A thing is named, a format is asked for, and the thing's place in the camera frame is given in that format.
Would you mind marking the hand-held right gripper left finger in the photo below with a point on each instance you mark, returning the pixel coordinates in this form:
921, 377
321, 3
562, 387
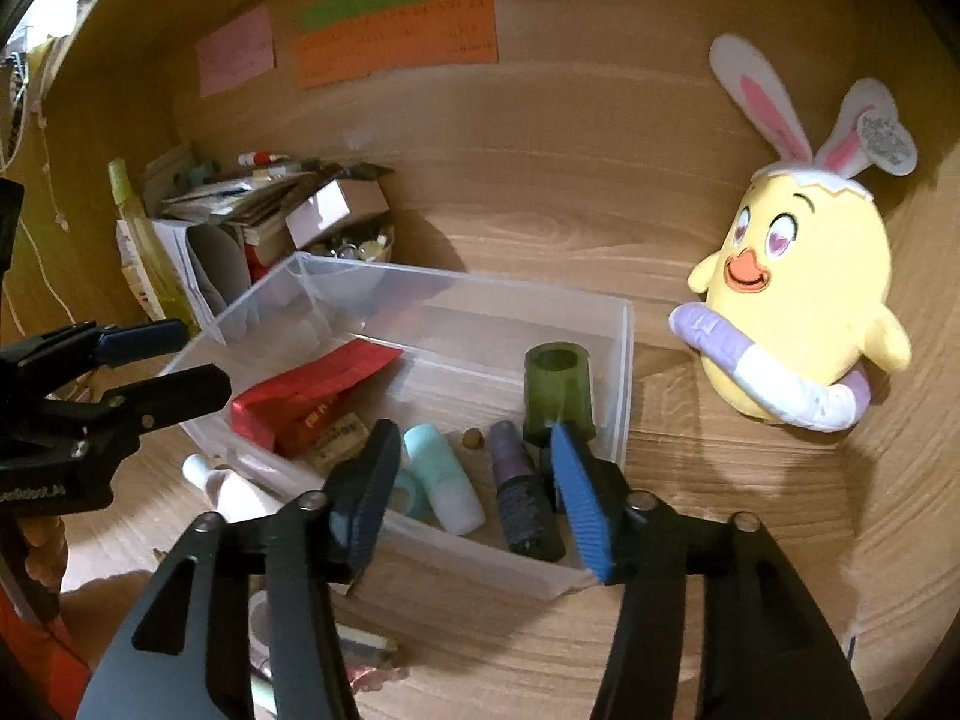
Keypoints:
367, 495

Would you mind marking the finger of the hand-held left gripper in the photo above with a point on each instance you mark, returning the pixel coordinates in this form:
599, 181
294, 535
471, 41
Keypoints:
180, 390
142, 339

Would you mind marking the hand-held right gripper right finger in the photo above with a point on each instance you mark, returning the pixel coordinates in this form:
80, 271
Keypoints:
585, 502

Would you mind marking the blue tape roll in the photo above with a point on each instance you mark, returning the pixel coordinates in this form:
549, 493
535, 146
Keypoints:
409, 495

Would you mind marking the purple glitter bottle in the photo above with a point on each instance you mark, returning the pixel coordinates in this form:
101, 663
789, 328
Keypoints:
525, 495

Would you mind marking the mint green tube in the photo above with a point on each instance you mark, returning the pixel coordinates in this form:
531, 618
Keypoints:
450, 487

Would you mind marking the olive green cylinder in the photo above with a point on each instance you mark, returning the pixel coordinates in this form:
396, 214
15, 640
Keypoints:
559, 405

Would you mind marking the long red box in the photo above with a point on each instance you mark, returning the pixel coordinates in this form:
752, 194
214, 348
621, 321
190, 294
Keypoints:
300, 390

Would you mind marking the pink cream tube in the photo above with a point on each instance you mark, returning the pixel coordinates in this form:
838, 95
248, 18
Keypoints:
240, 499

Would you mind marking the clear plastic storage box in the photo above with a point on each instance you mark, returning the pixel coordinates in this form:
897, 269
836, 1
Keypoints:
450, 315

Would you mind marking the person's left hand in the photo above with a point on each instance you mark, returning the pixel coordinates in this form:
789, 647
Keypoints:
45, 555

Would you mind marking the yellow-green spray bottle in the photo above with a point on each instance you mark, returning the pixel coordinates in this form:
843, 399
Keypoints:
150, 262

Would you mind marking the folded white paper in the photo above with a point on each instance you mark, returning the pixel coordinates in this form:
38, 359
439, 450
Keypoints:
217, 270

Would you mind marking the small brown bead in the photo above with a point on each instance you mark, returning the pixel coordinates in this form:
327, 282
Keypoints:
472, 439

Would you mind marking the small red box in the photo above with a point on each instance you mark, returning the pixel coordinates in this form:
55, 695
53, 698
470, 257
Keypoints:
259, 266

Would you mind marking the stack of booklets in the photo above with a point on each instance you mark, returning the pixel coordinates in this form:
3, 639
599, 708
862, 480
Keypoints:
225, 199

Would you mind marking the red and white marker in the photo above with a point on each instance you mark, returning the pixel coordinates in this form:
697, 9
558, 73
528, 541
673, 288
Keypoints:
266, 159

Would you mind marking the small cardboard box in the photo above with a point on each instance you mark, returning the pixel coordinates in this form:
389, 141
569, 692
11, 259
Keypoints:
330, 210

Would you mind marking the bowl of beads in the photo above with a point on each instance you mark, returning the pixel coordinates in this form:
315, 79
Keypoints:
360, 247

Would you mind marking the pink paper note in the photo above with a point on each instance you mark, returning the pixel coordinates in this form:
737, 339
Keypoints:
236, 52

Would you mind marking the yellow chick plush toy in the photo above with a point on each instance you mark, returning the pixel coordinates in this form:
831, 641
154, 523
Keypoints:
810, 277

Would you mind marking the orange paper note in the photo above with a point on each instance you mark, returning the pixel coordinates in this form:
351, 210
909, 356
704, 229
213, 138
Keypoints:
397, 45

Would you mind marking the green paper note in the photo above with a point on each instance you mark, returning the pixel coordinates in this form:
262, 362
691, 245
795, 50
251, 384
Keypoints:
367, 0

